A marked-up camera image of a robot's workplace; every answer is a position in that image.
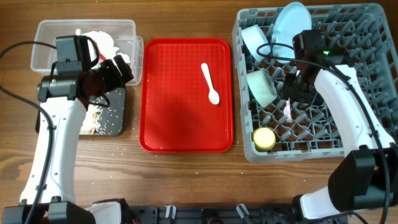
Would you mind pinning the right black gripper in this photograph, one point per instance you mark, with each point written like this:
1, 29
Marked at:
288, 91

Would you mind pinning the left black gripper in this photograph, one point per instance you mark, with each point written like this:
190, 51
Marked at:
116, 80

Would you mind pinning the red snack wrapper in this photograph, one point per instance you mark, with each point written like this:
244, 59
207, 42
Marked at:
101, 58

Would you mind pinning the white plastic fork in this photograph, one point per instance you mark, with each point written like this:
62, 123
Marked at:
287, 111

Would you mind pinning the white tissue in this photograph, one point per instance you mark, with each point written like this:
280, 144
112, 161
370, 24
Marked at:
106, 45

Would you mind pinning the light green bowl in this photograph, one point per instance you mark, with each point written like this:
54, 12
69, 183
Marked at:
262, 87

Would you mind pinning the yellow plastic cup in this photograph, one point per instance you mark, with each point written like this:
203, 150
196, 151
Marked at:
264, 139

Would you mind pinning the light blue plate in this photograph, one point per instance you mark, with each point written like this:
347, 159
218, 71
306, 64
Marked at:
292, 20

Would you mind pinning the blue bowl with food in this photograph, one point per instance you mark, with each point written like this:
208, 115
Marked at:
254, 37

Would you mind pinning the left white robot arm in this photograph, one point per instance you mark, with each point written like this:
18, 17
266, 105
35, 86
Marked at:
49, 195

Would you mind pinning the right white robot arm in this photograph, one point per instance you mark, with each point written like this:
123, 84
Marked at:
367, 176

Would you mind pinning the black waste tray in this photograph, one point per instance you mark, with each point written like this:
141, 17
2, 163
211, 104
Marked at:
112, 118

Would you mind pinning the grey dishwasher rack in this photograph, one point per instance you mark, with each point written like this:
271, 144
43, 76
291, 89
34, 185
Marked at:
361, 29

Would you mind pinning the clear plastic bin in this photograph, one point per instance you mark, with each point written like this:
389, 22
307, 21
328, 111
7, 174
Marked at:
123, 32

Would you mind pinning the food scraps and rice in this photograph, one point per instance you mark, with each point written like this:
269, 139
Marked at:
93, 123

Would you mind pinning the red plastic tray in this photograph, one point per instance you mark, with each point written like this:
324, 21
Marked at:
176, 114

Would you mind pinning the white plastic spoon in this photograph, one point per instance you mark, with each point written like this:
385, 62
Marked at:
213, 94

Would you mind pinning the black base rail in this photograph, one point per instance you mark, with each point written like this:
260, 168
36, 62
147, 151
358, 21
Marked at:
273, 213

